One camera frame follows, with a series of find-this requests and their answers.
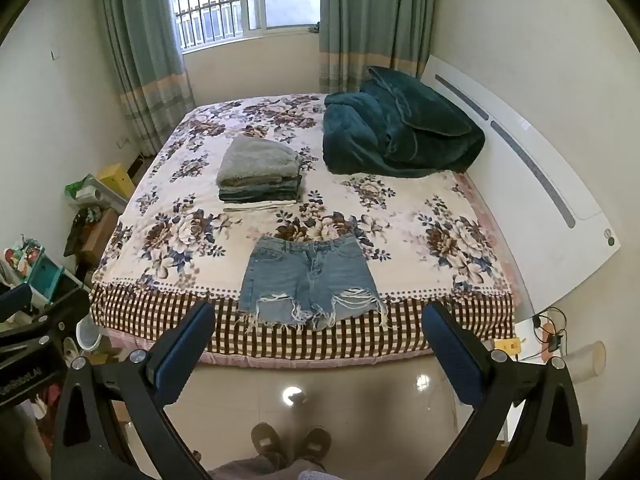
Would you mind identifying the brown wooden cabinet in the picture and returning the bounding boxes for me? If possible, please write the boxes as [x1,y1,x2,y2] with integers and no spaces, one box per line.
[64,206,119,267]

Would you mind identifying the person's legs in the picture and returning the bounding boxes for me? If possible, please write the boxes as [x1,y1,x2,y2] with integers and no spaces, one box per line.
[206,454,327,480]

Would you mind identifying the yellow box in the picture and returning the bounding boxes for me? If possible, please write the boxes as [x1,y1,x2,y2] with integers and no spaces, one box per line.
[95,162,136,199]

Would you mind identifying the teal toy box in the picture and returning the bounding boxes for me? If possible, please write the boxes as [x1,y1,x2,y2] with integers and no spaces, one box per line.
[26,254,65,302]

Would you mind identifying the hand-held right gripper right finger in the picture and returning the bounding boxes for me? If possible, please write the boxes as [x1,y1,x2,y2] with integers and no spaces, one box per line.
[421,301,587,480]

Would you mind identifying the teal striped curtain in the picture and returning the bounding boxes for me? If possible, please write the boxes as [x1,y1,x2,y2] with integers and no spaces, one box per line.
[317,0,442,97]
[92,0,197,157]

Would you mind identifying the black cable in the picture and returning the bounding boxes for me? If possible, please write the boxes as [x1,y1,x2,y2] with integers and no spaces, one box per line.
[531,306,569,354]

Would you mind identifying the stack of folded clothes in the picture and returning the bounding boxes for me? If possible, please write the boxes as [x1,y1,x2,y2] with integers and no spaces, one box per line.
[216,134,305,211]

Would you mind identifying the white bed headboard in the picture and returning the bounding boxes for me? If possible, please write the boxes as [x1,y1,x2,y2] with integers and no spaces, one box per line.
[419,55,616,322]

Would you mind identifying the floral bed sheet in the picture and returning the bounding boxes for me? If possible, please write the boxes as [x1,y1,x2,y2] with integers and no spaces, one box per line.
[90,92,517,362]

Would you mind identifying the blue denim shorts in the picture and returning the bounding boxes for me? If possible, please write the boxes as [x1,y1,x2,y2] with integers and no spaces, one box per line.
[237,237,390,332]

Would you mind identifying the brown slipper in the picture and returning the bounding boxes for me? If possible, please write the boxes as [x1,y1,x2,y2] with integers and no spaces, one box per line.
[299,426,333,467]
[250,422,287,467]

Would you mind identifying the teal plush blanket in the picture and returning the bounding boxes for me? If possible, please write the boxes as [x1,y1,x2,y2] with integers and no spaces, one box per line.
[322,66,486,179]

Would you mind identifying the barred window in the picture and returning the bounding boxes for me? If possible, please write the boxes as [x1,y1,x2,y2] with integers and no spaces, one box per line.
[167,0,324,54]

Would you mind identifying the white waste bin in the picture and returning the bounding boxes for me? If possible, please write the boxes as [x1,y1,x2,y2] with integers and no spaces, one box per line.
[75,320,104,352]

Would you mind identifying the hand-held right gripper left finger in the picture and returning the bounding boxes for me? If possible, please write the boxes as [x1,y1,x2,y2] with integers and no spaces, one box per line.
[50,301,217,480]

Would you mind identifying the green and white box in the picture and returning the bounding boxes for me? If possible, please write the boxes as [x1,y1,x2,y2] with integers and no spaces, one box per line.
[63,174,129,212]

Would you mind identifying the translucent plastic cylinder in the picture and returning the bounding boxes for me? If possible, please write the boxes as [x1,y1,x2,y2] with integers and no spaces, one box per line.
[559,340,607,384]

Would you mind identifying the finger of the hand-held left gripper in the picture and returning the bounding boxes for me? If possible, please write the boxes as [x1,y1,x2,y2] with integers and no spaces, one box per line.
[0,284,35,325]

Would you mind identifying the white nightstand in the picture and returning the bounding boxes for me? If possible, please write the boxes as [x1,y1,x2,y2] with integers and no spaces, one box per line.
[514,310,568,363]

